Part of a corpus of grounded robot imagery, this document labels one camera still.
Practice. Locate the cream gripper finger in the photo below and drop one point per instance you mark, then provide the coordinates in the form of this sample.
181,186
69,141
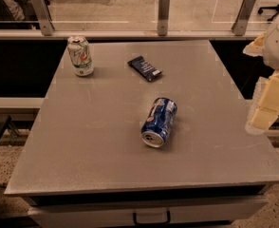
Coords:
264,110
255,48

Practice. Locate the blue pepsi can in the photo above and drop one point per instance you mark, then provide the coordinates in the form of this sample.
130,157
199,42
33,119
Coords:
157,127

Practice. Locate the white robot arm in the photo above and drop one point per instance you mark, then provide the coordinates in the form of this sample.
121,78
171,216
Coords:
270,53

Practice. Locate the white green 7up can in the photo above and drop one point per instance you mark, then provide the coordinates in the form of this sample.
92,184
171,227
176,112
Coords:
79,52

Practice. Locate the dark blue snack wrapper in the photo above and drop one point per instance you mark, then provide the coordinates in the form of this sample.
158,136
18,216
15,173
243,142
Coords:
144,68

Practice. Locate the seated person in background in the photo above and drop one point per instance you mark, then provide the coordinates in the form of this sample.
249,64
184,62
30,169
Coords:
17,14

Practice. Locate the right metal glass bracket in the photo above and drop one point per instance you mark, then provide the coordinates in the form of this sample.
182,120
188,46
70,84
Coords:
239,26

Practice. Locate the metal glass bracket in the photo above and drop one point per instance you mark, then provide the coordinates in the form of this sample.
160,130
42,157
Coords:
43,16
163,17
239,26

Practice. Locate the middle metal glass bracket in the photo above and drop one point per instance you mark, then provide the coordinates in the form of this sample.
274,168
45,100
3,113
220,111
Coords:
163,17

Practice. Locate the white drawer with black handle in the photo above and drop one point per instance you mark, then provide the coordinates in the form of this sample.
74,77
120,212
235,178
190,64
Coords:
150,214

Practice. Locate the left metal glass bracket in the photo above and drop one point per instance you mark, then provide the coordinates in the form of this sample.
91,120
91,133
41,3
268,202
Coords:
43,16

